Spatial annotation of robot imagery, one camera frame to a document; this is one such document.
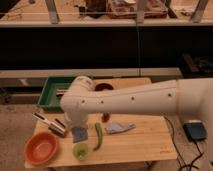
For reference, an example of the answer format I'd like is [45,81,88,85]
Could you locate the blue sponge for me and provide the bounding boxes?
[72,127,88,143]

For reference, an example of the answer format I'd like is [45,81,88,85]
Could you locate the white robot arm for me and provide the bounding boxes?
[60,76,213,134]

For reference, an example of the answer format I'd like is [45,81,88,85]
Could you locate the dark red small bowl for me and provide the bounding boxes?
[95,83,114,91]

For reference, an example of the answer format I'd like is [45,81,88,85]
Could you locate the orange red bowl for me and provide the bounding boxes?
[24,132,59,166]

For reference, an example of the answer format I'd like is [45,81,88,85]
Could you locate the bunch of red grapes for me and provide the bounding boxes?
[102,113,110,122]

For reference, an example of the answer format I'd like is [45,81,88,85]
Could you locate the green chili pepper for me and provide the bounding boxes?
[93,123,103,151]

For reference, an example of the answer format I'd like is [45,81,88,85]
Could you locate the grey blue cloth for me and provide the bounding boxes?
[105,122,136,134]

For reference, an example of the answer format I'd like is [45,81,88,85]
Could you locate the striped block in tray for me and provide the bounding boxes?
[56,89,68,97]

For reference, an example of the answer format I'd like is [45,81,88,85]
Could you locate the green plastic tray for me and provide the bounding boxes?
[37,76,74,111]

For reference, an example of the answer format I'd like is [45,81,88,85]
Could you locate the green translucent cup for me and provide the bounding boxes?
[73,143,88,161]

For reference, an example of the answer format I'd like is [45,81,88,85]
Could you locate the black foot pedal box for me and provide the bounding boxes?
[183,122,207,141]

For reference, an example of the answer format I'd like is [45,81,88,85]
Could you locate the black cable on floor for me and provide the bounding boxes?
[163,115,208,171]

